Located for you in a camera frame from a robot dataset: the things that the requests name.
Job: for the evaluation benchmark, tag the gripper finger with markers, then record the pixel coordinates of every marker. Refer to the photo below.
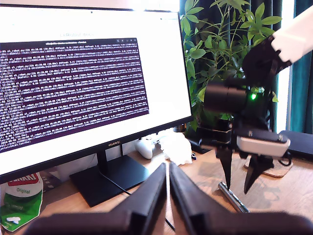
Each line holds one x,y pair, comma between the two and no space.
188,195
149,195
226,166
255,171

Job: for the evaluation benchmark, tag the metallic laser pointer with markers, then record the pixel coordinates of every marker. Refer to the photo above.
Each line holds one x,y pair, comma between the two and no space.
232,195

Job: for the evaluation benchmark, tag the round cork coaster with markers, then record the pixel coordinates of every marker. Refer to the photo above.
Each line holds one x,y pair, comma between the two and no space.
276,171

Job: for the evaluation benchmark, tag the black plant pot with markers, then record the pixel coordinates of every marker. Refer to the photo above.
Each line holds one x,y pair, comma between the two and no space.
215,128

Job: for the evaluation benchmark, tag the white game controller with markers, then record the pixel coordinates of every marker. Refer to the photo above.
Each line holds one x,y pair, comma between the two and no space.
145,149

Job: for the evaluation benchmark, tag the crumpled white plastic bag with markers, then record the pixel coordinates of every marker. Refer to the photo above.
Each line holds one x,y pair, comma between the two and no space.
177,149

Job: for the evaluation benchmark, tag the black flat case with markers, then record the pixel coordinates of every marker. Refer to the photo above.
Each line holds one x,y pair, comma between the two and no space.
300,144

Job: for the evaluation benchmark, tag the teal curtain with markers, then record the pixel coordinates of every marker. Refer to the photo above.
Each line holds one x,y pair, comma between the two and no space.
302,98

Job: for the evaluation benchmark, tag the patterned grey card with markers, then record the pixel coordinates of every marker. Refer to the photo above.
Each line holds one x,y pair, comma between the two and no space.
50,181

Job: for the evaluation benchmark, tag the large black Huawei monitor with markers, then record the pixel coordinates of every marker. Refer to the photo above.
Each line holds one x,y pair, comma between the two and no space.
159,73

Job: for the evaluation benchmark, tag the green leafy plant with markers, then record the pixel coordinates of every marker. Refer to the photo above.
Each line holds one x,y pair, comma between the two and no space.
215,49

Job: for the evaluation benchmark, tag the green white gum bag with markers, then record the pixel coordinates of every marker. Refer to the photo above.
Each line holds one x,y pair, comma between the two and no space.
22,203

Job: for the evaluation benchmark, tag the gripper grey camera box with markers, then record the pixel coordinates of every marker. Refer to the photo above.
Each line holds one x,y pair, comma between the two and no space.
262,145

